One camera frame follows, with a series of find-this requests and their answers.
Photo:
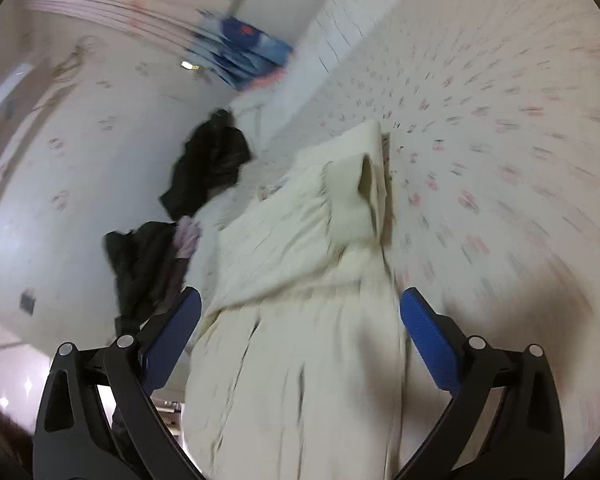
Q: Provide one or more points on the lit wall switch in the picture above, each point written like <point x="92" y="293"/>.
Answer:
<point x="187" y="65"/>

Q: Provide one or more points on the pink blue whale curtain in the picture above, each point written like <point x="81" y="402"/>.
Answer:
<point x="245" y="42"/>

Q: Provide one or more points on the black jacket with fur hood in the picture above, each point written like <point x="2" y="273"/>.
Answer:
<point x="205" y="165"/>

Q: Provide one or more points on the pink blanket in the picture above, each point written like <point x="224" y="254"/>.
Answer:
<point x="267" y="78"/>

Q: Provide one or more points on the cream quilted puffer jacket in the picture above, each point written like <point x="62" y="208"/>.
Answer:
<point x="300" y="360"/>

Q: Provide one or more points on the white striped duvet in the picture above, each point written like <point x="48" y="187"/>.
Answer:
<point x="330" y="40"/>

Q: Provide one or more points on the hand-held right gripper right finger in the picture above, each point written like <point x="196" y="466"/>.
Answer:
<point x="430" y="340"/>

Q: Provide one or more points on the large black puffer jacket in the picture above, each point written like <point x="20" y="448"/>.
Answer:
<point x="140" y="270"/>

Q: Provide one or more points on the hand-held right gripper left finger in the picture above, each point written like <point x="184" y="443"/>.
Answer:
<point x="172" y="337"/>

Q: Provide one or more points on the grey wall socket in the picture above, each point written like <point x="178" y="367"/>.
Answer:
<point x="26" y="303"/>

